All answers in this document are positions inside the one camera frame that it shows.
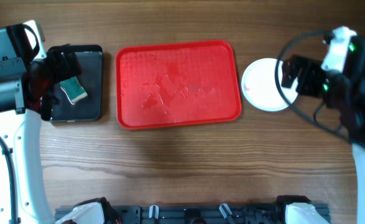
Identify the green yellow sponge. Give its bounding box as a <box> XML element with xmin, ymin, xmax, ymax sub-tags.
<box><xmin>60</xmin><ymin>77</ymin><xmax>88</xmax><ymax>105</ymax></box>

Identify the white plate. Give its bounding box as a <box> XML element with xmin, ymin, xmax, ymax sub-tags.
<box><xmin>241</xmin><ymin>58</ymin><xmax>288</xmax><ymax>112</ymax></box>

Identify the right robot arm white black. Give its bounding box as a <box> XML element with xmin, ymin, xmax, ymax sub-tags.
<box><xmin>274</xmin><ymin>30</ymin><xmax>365</xmax><ymax>223</ymax></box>

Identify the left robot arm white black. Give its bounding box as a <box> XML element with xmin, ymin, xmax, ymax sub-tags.
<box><xmin>0</xmin><ymin>21</ymin><xmax>121</xmax><ymax>223</ymax></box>

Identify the black plastic tray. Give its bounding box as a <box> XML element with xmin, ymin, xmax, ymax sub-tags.
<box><xmin>42</xmin><ymin>45</ymin><xmax>103</xmax><ymax>123</ymax></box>

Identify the red plastic tray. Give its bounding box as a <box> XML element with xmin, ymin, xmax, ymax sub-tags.
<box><xmin>115</xmin><ymin>40</ymin><xmax>242</xmax><ymax>130</ymax></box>

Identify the black mounting rail base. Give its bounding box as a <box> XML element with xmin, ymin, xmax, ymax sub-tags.
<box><xmin>53</xmin><ymin>202</ymin><xmax>330</xmax><ymax>224</ymax></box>

